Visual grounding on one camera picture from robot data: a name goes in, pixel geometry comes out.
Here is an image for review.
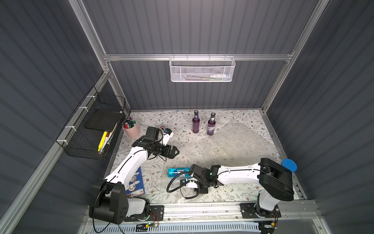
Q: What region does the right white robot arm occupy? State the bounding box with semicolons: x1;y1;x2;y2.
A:
190;158;294;216

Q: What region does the blue liquid glass bottle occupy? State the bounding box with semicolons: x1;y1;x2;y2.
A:
168;167;190;178

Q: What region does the white ventilated cable duct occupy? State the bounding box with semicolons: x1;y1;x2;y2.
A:
89;221;261;234

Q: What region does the black notebook in basket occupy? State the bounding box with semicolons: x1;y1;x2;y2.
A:
84;109;122;132

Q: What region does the aluminium front rail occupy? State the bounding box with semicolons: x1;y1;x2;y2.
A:
156;200;322;223

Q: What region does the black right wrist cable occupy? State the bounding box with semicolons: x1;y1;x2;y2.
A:
166;171;202;200

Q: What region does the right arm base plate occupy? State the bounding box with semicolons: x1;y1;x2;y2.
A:
240;202;281;219

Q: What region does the black wire wall basket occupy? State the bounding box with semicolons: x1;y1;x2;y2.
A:
56;89;126;160

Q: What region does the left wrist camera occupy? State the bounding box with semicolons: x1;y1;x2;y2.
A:
161;128;173;146

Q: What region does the dark purple labelled bottle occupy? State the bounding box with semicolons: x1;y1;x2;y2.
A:
206;112;216;136

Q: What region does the blue-lid pencil jar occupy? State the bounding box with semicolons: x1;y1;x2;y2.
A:
281;159;298;172

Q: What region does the yellow highlighter in basket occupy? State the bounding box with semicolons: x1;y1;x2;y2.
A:
97;132;108;152

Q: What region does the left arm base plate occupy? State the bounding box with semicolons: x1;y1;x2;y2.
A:
124;205;165;222

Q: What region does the blue sticker sheet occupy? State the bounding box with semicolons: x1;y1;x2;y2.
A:
126;167;145;198

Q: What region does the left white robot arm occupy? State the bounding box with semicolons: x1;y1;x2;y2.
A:
89;127;179;224

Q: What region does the pink marker cup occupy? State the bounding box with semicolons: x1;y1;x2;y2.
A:
122;117;140;138

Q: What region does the purple liquid glass bottle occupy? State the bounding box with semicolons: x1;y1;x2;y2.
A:
192;110;200;134

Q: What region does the white wire wall basket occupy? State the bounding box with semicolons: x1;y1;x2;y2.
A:
169;56;236;82

